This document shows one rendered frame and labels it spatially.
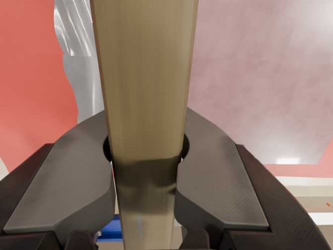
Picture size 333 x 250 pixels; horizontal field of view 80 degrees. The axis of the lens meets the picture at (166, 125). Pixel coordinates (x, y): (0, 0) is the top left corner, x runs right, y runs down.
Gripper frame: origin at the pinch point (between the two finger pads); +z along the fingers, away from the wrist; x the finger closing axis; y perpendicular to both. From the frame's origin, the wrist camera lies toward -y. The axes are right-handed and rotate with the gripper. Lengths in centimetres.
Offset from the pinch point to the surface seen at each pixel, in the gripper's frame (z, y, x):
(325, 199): 13.1, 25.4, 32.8
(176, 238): 109, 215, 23
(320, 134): 13.7, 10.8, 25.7
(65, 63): 13.6, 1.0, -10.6
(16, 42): 13.7, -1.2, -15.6
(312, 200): 12.8, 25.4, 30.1
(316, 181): 13.7, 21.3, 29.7
